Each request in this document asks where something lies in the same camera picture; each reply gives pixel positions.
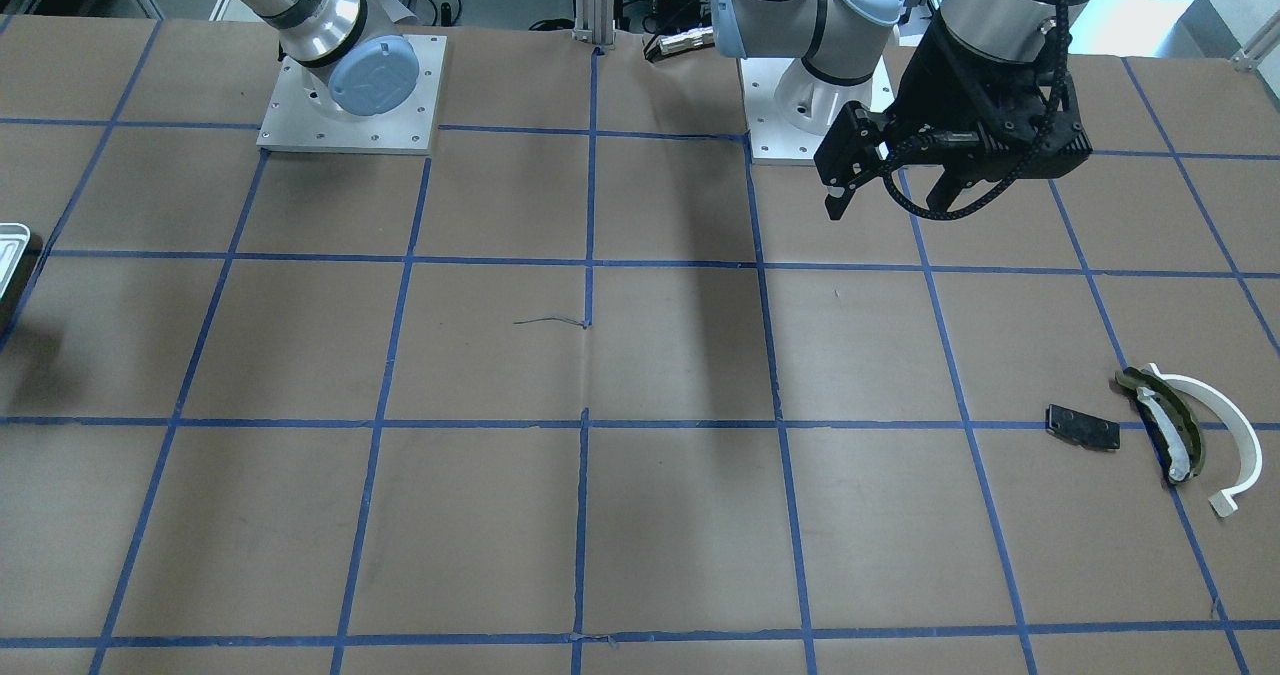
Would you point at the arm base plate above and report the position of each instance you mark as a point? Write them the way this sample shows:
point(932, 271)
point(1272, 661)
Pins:
point(302, 118)
point(780, 125)

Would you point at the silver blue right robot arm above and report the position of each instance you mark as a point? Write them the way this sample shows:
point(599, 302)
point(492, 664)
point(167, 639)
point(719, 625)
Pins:
point(353, 47)

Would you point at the olive curved bracket part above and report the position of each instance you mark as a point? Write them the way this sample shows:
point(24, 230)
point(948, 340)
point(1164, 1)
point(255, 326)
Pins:
point(1169, 420)

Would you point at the silver metal tray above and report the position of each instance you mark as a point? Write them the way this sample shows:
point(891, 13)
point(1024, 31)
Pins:
point(21, 248)

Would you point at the white curved plastic part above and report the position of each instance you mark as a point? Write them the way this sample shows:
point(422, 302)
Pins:
point(1239, 426)

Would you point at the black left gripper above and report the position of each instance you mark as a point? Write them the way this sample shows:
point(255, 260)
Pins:
point(937, 83)

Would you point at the black flat plate part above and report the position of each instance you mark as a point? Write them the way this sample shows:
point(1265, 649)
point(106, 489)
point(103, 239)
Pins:
point(1082, 429)

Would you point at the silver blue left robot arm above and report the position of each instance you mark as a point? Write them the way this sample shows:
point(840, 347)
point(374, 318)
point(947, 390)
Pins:
point(841, 41)

